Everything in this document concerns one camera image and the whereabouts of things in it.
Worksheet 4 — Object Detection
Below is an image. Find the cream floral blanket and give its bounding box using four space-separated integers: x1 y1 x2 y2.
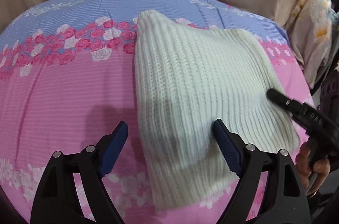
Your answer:
284 0 332 89

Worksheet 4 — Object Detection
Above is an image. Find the pink blue floral bedsheet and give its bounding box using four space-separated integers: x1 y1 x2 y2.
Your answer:
1 0 312 223

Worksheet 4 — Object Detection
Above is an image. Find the white knitted sweater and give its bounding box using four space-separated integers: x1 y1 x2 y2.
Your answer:
135 10 299 210

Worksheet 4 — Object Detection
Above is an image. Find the person's right hand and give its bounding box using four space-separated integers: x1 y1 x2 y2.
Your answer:
295 142 330 196

